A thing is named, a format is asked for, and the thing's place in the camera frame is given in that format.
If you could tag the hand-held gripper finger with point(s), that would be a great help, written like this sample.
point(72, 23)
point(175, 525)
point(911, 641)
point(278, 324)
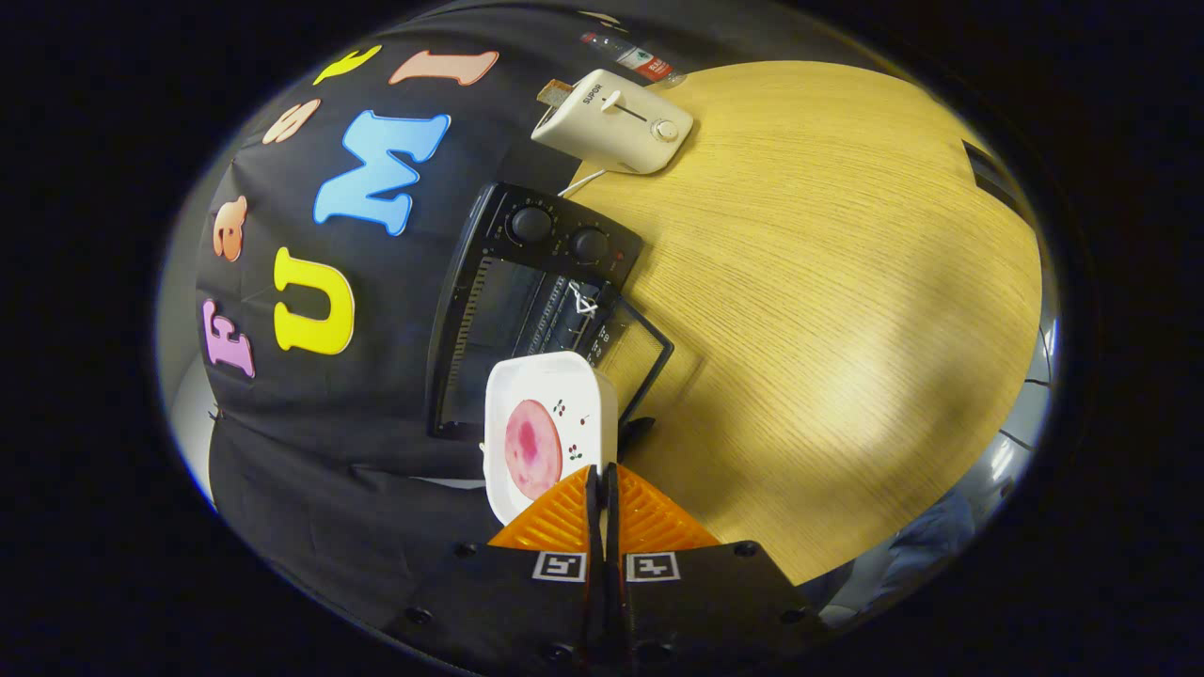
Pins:
point(611, 527)
point(594, 522)

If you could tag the pink ham slice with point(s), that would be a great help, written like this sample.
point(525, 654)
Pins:
point(531, 447)

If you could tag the white square plate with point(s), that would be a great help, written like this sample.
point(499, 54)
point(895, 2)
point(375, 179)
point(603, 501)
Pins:
point(564, 376)

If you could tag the black toaster oven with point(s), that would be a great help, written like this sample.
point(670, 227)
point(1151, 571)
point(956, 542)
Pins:
point(527, 226)

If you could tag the white bread toaster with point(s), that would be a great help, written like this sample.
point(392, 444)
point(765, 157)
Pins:
point(621, 132)

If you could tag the black backdrop cloth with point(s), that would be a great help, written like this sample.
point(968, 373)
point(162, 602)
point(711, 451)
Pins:
point(357, 451)

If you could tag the person's blue clothing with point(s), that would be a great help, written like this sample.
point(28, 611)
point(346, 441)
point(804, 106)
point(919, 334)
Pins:
point(922, 545)

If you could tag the brown bread slice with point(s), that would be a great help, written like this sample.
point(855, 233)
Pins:
point(555, 92)

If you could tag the clear plastic bottle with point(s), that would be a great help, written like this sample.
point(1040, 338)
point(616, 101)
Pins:
point(640, 58)

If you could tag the small black block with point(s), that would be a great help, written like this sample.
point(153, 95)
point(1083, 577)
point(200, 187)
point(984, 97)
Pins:
point(988, 174)

